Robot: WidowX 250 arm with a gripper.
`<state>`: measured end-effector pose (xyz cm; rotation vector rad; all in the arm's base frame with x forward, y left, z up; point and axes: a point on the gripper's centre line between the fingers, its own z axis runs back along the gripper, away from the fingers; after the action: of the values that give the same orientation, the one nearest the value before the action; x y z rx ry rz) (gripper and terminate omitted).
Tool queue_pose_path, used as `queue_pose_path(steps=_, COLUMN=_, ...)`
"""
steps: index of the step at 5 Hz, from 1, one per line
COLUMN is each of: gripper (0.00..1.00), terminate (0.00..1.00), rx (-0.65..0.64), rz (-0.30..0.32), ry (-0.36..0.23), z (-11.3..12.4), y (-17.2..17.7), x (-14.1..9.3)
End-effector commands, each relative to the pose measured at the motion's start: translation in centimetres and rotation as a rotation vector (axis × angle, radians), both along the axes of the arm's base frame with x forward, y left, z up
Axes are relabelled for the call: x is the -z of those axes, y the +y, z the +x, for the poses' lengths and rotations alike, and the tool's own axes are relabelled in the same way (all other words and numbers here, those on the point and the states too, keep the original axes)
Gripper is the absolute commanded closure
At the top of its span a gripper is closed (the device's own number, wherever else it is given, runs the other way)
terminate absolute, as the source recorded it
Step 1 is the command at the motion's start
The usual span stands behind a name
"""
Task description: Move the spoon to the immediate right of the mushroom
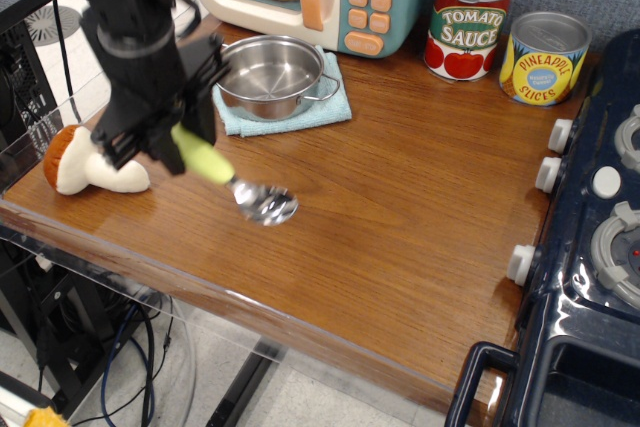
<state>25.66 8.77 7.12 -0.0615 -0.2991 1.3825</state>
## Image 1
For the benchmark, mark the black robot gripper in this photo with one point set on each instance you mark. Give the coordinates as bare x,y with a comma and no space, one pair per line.
153,91

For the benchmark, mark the spoon with green handle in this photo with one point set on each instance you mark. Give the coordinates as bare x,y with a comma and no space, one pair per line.
261,204

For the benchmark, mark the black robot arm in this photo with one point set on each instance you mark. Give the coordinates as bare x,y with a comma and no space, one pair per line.
132,25

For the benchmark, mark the small steel pot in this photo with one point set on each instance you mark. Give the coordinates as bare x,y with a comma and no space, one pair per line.
273,78

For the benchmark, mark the plush mushroom toy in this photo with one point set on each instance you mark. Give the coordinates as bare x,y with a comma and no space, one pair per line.
73,162

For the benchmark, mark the light blue folded cloth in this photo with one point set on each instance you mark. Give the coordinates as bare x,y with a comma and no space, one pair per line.
334,110

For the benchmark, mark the tomato sauce can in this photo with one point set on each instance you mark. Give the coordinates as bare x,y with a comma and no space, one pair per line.
463,37

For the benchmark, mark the white stove knob bottom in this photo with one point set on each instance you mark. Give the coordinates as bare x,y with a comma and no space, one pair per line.
520,263

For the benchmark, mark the white stove knob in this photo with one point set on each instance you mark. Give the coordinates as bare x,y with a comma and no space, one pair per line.
520,263
559,135
547,174

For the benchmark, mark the white stove knob middle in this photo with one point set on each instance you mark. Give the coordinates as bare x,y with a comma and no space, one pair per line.
547,174

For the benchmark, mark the pineapple slices can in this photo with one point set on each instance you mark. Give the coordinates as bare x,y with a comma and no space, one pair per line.
544,56

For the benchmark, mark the white stove knob top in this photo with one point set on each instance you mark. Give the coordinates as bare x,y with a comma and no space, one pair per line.
559,135

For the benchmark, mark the dark blue toy stove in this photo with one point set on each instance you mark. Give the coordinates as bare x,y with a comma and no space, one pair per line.
576,361

